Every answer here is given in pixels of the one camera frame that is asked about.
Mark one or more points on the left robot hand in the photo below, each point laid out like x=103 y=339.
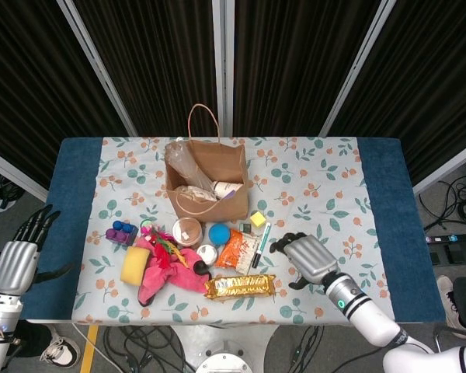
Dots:
x=13 y=268

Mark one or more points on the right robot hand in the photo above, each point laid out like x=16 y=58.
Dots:
x=312 y=260

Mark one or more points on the gold biscuit package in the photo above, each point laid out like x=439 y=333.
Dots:
x=238 y=286

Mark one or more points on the purple foam cube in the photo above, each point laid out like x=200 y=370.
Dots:
x=230 y=195

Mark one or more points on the clear bagged snack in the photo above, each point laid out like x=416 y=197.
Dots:
x=196 y=193

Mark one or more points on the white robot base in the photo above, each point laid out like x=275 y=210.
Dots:
x=221 y=338

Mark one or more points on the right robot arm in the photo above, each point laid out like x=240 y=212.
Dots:
x=373 y=326

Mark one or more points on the brown paper bag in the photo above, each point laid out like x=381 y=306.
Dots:
x=217 y=210

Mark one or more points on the green white marker pen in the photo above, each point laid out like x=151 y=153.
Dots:
x=261 y=245

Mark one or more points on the yellow foam cube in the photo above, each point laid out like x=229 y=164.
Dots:
x=257 y=219

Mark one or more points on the small dark square box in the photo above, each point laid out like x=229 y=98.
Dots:
x=245 y=227

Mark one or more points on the orange snack packet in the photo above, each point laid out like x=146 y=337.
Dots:
x=233 y=252

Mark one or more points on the white black sneaker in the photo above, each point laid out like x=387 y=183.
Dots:
x=62 y=349
x=446 y=295

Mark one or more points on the blue ball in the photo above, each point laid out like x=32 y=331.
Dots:
x=219 y=234

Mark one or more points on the small clear jar of clips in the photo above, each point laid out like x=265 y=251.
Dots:
x=207 y=254

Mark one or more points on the purple toy block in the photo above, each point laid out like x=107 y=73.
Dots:
x=115 y=236

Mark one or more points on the blue table cover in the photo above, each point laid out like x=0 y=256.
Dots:
x=70 y=175

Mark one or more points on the yellow floor tape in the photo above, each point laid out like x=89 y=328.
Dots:
x=88 y=349

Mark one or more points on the yellow sponge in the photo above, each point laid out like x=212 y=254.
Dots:
x=135 y=266

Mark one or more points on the blue toy block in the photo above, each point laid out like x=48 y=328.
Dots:
x=130 y=231

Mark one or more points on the clear jar of rubber bands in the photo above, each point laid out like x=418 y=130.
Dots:
x=186 y=232

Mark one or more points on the floral tablecloth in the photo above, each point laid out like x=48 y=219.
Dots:
x=120 y=186

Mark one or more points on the pink cloth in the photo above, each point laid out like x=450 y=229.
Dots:
x=171 y=277

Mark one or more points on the black power strip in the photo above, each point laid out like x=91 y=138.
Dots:
x=454 y=238

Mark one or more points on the colourful feather toy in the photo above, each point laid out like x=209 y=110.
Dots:
x=163 y=248

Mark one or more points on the black pleated curtain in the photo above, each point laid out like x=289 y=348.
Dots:
x=23 y=77
x=295 y=58
x=151 y=58
x=431 y=77

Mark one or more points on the grey metal partition rail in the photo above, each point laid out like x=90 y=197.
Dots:
x=15 y=175
x=446 y=167

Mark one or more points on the grey metal partition post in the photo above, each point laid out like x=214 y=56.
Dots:
x=98 y=66
x=357 y=66
x=222 y=58

